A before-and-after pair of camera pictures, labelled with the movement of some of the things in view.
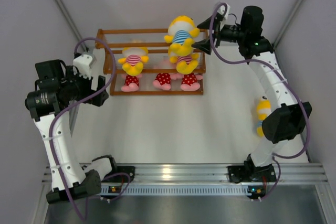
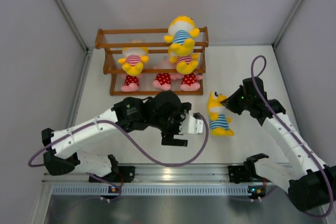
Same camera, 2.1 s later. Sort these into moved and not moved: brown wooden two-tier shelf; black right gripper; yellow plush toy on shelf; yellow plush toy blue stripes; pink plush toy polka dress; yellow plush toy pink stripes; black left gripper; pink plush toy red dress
Moved: yellow plush toy blue stripes; black left gripper; black right gripper
Not moved: brown wooden two-tier shelf; yellow plush toy pink stripes; pink plush toy polka dress; yellow plush toy on shelf; pink plush toy red dress
